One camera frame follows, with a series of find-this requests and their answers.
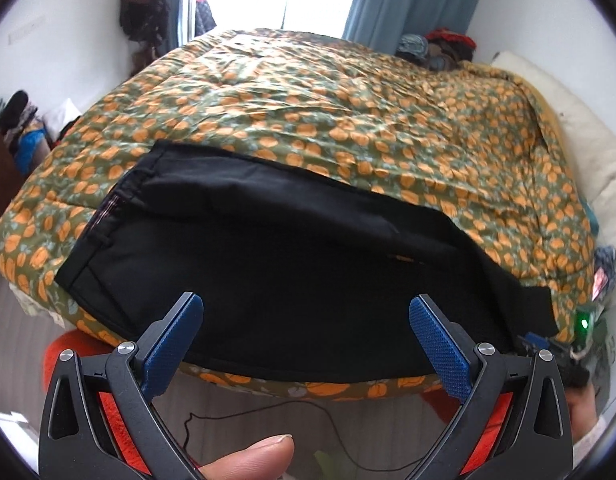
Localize blue curtain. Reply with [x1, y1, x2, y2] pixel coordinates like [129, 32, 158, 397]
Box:
[342, 0, 491, 53]

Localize brown wooden cabinet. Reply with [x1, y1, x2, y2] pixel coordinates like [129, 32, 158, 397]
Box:
[0, 127, 26, 233]

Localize black cable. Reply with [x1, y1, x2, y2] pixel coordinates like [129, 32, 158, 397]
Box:
[183, 400, 439, 473]

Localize red and blue hanging garment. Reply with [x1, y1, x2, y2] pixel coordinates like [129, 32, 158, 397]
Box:
[194, 0, 217, 38]

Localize person's left hand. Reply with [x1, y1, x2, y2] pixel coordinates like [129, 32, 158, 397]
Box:
[190, 434, 295, 480]

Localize person's red fleece clothing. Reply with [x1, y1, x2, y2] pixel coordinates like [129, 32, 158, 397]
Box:
[40, 332, 521, 476]

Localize white wall plate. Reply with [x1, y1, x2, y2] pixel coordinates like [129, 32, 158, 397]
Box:
[8, 14, 47, 43]

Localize heap of clothes on cabinet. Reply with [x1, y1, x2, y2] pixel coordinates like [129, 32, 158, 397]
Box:
[0, 90, 51, 171]

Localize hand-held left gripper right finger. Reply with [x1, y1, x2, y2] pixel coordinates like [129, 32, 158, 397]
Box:
[409, 294, 574, 480]

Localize black pants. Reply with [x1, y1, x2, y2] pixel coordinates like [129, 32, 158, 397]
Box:
[54, 139, 559, 386]

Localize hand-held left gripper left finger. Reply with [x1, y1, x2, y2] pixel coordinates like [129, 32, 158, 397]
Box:
[38, 291, 205, 480]

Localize white pillow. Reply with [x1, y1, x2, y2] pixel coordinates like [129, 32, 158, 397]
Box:
[490, 50, 616, 261]

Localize orange floral printed blanket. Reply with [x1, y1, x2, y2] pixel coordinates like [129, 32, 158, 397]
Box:
[0, 27, 601, 403]

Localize pile of colourful clothes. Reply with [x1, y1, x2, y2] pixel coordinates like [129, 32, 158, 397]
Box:
[395, 27, 479, 71]

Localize dark hanging clothes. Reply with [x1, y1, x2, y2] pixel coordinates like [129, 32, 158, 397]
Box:
[118, 0, 171, 56]

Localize person's right hand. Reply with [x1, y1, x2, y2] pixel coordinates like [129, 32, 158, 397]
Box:
[568, 387, 606, 433]

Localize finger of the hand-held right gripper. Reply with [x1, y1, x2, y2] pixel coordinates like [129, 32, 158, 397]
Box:
[519, 332, 556, 358]

